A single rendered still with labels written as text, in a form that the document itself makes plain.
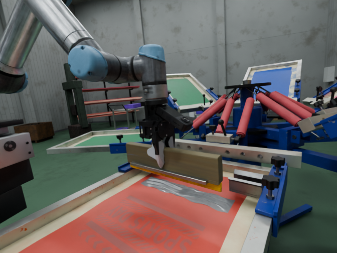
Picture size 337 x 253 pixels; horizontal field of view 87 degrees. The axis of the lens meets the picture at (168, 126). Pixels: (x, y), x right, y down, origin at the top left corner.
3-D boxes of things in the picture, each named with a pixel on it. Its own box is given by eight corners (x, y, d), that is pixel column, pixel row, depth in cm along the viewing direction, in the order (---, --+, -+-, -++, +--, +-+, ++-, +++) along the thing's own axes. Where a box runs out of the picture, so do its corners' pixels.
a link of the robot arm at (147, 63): (142, 51, 57) (167, 47, 54) (146, 86, 59) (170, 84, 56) (130, 45, 50) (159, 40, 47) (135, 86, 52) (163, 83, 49)
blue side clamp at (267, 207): (277, 238, 43) (277, 212, 42) (254, 230, 46) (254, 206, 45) (287, 183, 67) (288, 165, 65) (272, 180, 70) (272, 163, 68)
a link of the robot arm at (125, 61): (90, 55, 50) (125, 49, 47) (113, 61, 60) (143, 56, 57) (94, 84, 51) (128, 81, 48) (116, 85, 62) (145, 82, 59)
